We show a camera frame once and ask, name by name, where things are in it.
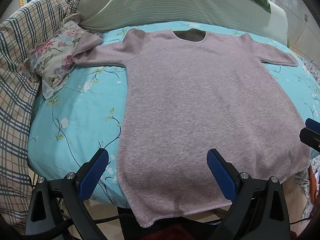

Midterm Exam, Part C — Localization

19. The mauve fleece sweater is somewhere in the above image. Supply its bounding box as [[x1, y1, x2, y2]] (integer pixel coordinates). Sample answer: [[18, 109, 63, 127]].
[[73, 28, 310, 228]]

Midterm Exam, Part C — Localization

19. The plaid beige blanket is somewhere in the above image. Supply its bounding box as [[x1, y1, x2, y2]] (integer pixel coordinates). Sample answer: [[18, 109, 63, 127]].
[[1, 0, 80, 233]]

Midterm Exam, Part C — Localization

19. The floral print small pillow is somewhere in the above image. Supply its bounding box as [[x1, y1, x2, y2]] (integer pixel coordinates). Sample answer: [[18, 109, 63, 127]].
[[23, 20, 86, 99]]

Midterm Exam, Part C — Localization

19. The green striped pillow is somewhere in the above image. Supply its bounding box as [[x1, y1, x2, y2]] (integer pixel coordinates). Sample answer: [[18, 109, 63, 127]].
[[78, 0, 288, 44]]

